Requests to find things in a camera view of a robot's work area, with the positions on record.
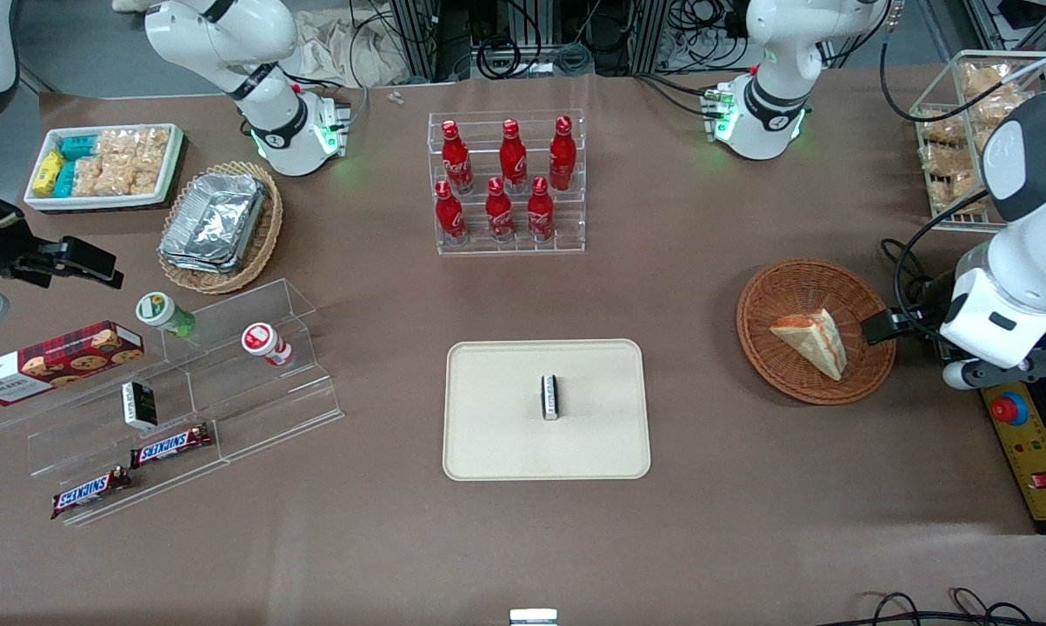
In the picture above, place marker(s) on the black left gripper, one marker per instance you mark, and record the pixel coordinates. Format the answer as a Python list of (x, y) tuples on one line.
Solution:
[(933, 289)]

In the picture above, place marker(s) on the triangle sandwich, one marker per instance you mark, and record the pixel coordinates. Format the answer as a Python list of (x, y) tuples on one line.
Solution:
[(814, 343)]

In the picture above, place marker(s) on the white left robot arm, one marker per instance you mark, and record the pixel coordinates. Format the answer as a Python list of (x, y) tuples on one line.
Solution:
[(770, 96)]

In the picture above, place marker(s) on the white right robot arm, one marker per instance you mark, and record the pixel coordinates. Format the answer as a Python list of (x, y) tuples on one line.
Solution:
[(262, 52)]

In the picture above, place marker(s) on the white rectangular snack tray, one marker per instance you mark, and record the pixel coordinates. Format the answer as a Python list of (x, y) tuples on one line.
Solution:
[(96, 203)]

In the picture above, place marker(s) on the round brown wicker basket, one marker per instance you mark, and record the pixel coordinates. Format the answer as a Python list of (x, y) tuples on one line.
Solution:
[(783, 296)]

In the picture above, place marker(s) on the oval light wicker basket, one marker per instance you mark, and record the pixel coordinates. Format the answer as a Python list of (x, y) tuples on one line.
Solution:
[(268, 235)]

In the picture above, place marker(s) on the beige plastic tray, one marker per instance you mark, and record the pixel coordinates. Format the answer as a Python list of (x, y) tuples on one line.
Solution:
[(496, 435)]

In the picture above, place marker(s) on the teal snack packet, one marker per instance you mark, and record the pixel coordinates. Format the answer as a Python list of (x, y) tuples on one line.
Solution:
[(79, 147), (64, 180)]

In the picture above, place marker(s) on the clear rice cracker bag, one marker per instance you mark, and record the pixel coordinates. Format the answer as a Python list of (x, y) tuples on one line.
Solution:
[(103, 176), (150, 156), (118, 143)]

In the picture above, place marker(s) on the green lidded cup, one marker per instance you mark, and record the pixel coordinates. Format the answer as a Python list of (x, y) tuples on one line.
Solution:
[(162, 313)]

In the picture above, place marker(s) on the yellow snack packet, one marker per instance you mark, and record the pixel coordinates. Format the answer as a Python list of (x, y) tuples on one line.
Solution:
[(47, 172)]

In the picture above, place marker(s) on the red tartan cookie box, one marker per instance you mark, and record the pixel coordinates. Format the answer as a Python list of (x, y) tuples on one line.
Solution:
[(53, 361)]

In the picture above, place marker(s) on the stack of foil trays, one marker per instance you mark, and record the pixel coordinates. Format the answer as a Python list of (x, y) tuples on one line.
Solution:
[(214, 222)]

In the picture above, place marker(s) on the small black carton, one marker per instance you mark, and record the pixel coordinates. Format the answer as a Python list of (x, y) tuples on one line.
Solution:
[(138, 404)]

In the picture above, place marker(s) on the clear bagged pastry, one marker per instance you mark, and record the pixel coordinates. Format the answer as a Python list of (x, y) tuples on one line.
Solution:
[(953, 187), (942, 129), (992, 91)]

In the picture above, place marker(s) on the yellow emergency stop box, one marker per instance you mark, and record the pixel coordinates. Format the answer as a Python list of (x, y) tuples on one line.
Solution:
[(1031, 452)]

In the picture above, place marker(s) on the red lidded cup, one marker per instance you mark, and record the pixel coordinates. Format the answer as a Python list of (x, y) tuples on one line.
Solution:
[(264, 342)]

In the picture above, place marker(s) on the Snickers chocolate bar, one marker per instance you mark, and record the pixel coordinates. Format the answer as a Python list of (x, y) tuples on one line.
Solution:
[(89, 491), (170, 446)]

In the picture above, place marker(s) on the clear acrylic stepped shelf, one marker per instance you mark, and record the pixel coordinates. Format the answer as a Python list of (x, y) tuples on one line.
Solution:
[(262, 409)]

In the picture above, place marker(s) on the crumpled beige cloth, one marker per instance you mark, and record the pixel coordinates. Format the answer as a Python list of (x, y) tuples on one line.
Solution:
[(340, 48)]

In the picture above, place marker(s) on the small black white packet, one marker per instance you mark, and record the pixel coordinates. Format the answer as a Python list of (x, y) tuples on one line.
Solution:
[(550, 397)]

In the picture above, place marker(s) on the red cola bottle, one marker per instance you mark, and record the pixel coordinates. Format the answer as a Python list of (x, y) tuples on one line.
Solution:
[(456, 161), (449, 217), (540, 214), (512, 161), (499, 216), (562, 156)]

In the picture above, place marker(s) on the clear acrylic bottle rack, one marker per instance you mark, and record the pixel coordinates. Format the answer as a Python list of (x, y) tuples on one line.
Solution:
[(505, 248)]

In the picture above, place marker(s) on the aluminium equipment rack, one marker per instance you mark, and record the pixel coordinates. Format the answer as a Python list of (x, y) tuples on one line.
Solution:
[(427, 39)]

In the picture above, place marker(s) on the small silver white object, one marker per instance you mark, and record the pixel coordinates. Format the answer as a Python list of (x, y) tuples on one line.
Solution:
[(533, 617)]

